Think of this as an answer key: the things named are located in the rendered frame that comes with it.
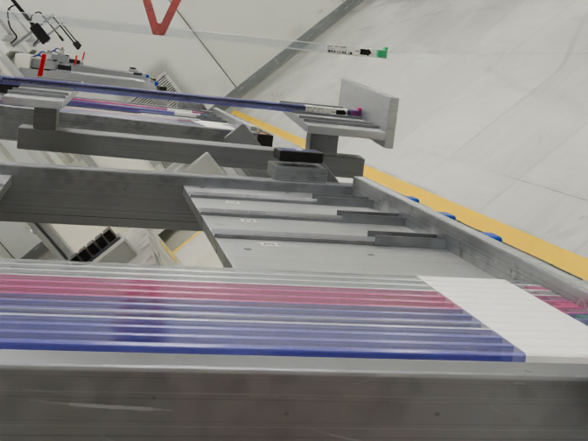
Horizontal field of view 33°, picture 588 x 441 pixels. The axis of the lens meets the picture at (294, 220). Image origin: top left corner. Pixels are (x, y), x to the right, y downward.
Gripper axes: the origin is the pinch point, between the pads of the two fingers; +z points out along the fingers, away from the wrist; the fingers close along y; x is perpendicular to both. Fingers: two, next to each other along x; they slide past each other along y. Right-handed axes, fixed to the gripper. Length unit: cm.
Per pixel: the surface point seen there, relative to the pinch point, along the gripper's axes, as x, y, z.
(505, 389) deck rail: 16, 88, 14
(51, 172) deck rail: -10.2, 21.0, 16.1
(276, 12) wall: 98, -729, -22
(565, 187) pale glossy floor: 110, -119, 31
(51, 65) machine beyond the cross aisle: -59, -441, 27
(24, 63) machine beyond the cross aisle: -72, -427, 26
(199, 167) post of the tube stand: 7.0, -8.5, 18.3
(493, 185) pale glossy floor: 103, -155, 37
